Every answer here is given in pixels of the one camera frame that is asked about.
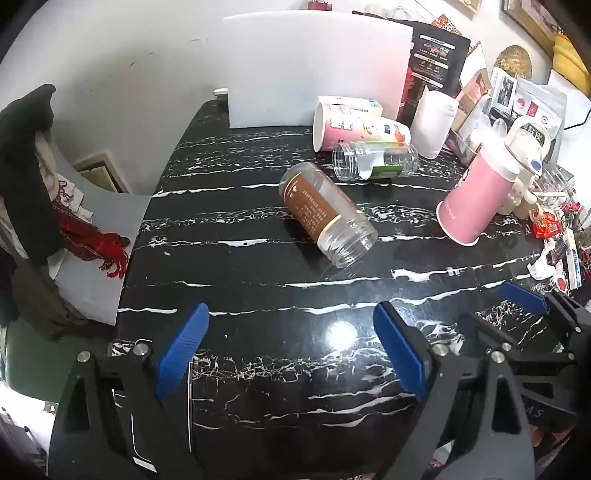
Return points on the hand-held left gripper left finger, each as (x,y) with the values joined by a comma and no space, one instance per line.
(182,350)

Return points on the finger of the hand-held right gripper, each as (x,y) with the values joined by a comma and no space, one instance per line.
(494,333)
(524,295)

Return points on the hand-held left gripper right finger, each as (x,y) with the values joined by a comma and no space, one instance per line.
(400,353)

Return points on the pink paper cup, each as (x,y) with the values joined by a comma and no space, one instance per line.
(472,203)

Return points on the cartoon print paper cup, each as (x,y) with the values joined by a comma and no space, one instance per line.
(358,128)

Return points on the white crumpled wrapper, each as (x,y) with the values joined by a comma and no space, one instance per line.
(545,263)

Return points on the red candy wrapper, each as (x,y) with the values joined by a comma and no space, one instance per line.
(547,227)

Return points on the cream figurine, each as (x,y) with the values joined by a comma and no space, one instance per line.
(521,199)

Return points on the red plaid scarf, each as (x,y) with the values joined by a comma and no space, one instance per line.
(90,236)

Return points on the olive green cloth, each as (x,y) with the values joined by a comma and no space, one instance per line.
(41,300)

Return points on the white kettle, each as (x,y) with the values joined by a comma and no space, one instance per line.
(527,141)

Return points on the brown label glass jar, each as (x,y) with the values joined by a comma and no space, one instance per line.
(323,213)

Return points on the clear plastic container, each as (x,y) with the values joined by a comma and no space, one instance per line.
(475,138)

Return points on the white pouch with red logo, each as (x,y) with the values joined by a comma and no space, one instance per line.
(538,107)

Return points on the green label clear plastic jar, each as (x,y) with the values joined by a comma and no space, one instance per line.
(375,159)

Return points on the brown cardboard box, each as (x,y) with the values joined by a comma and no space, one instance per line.
(475,94)

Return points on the black cloth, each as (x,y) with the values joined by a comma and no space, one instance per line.
(27,175)

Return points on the gold round plate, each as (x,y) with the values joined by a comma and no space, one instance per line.
(512,61)

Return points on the yellow bowl stack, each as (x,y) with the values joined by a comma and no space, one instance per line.
(573,60)

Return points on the black printed pouch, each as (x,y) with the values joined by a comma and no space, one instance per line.
(436,60)

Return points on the white foam board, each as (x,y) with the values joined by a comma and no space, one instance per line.
(314,69)

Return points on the framed picture by wall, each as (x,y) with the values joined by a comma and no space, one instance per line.
(99,171)

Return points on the gold picture frame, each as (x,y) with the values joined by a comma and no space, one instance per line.
(531,18)

